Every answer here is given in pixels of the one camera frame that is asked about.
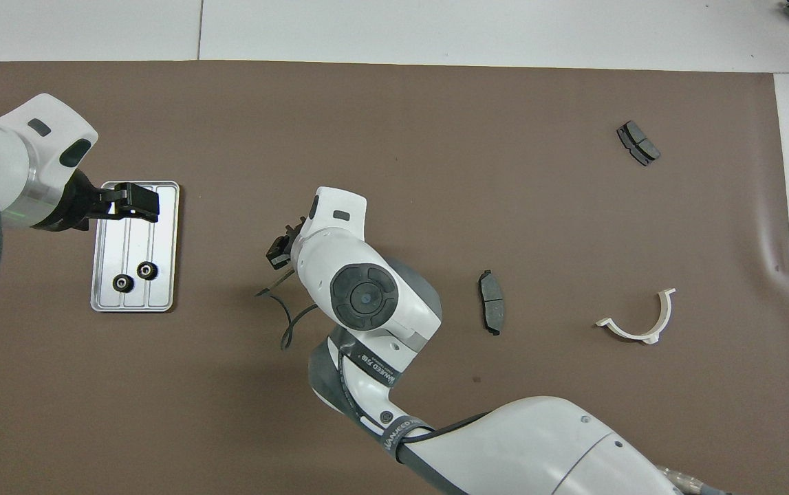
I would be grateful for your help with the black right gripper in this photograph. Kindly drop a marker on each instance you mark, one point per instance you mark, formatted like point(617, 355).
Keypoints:
point(294, 237)

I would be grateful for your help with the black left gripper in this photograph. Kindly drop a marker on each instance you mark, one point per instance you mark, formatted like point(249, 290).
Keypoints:
point(84, 206)

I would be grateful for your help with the large black bearing gear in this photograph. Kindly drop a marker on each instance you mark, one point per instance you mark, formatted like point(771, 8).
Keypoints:
point(123, 282)
point(148, 270)

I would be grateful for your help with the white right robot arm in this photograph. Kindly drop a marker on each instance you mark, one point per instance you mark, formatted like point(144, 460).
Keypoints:
point(366, 295)

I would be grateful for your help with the silver metal tray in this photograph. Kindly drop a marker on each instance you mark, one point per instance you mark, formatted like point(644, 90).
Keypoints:
point(160, 240)

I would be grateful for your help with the brown table mat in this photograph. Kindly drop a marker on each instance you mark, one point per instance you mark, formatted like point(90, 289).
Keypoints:
point(435, 137)

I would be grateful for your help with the long grey brake pad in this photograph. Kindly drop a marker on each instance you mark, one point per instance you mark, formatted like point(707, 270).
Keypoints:
point(492, 302)

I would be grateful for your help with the short grey brake pad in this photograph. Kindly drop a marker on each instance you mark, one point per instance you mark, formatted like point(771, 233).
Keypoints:
point(638, 142)

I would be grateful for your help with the white curved plastic bracket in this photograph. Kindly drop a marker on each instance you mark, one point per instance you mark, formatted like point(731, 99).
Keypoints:
point(631, 335)

